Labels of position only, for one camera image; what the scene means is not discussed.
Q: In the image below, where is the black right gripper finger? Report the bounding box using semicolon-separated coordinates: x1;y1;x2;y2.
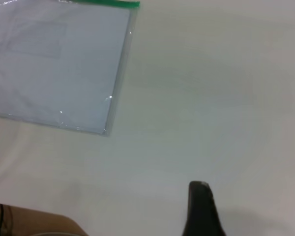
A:
181;181;228;236

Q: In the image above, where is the clear plastic zip bag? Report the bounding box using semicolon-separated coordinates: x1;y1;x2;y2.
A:
0;0;140;138

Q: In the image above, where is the white paper stack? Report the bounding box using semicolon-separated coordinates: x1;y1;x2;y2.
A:
0;2;131;135

